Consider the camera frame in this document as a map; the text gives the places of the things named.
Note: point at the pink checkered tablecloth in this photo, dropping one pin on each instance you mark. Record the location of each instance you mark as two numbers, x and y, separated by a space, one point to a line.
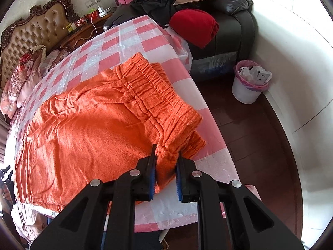
156 39

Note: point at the black clothing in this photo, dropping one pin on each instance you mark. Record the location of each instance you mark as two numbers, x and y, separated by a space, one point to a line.
153 6

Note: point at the pink plaid pillow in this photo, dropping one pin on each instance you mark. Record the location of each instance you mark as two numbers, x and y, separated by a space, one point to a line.
57 58

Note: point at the floral bedsheet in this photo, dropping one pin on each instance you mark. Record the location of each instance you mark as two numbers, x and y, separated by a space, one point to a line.
28 218

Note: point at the orange pants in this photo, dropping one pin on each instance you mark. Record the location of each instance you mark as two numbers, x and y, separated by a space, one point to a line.
91 125

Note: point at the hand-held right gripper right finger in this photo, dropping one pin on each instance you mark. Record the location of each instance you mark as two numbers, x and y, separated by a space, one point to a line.
179 185

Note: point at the white wardrobe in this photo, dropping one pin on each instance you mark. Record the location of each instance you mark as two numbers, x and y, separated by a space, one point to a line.
299 57

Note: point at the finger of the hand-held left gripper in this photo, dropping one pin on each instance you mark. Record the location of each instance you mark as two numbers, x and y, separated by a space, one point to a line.
6 174

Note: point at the red box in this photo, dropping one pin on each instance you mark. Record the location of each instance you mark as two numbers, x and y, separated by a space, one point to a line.
81 23

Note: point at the tufted leather carved headboard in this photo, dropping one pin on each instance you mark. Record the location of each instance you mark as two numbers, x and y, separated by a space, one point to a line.
33 28

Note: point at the carved wooden nightstand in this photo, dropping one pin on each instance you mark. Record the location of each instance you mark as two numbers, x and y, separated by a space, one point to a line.
80 37

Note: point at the white waste bin pink liner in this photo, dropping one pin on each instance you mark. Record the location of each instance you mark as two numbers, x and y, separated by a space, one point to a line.
244 91

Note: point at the white round device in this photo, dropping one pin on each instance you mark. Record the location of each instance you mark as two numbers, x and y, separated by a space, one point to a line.
105 11

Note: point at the white wall socket panel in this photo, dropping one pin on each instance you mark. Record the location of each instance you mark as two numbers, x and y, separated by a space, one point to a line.
93 2

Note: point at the black leather armchair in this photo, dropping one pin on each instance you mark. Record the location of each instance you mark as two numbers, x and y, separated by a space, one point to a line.
234 23

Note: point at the clear plastic wrapped package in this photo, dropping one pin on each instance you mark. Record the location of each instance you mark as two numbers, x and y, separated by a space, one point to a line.
213 65

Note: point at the green packet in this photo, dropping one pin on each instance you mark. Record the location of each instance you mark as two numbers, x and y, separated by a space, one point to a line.
92 11

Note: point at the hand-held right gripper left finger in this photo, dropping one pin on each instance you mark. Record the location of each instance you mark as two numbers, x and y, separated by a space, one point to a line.
153 182

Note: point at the yellow box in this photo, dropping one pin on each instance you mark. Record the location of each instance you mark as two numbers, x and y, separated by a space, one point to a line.
70 26

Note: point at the folded floral quilt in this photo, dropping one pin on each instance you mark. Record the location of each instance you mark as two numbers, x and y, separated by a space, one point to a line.
23 78

